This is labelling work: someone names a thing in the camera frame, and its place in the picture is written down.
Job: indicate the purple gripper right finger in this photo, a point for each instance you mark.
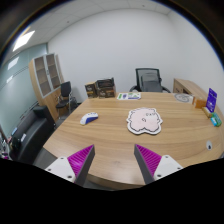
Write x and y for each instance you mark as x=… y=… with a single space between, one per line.
x=154 y=166

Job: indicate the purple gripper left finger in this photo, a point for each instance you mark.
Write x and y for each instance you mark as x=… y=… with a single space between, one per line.
x=75 y=167

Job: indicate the white and blue computer mouse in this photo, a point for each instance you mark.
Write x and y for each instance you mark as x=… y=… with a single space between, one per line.
x=89 y=117

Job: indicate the black leather sofa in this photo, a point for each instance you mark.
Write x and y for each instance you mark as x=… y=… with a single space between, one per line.
x=31 y=135

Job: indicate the small white round disc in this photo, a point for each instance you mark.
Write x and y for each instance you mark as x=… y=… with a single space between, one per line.
x=209 y=145

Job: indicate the black visitor chair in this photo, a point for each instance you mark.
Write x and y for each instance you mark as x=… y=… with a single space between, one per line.
x=66 y=99

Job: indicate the round patterned coaster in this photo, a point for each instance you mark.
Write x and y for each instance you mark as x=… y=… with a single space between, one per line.
x=184 y=98

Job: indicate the green and white leaflet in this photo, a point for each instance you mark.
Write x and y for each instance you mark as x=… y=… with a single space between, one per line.
x=129 y=96

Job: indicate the green tissue pack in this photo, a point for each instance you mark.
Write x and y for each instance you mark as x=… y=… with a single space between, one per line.
x=216 y=121

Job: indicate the dark cardboard box left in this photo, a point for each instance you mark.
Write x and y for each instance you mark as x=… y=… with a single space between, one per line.
x=91 y=90

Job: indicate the dark cardboard box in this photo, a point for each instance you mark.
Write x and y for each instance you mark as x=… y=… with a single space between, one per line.
x=105 y=88
x=91 y=90

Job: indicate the low wooden sideboard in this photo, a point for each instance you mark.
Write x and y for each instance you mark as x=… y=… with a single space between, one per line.
x=188 y=87

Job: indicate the dark cardboard box right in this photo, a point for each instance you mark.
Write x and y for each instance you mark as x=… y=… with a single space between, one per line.
x=105 y=88

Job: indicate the black mesh office chair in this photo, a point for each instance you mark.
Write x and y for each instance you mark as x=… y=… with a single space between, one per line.
x=148 y=80

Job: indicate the purple standing sign card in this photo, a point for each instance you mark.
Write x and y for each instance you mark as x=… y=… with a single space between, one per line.
x=211 y=100

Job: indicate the wooden glass-door cabinet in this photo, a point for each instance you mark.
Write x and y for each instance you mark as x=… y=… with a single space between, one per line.
x=46 y=81

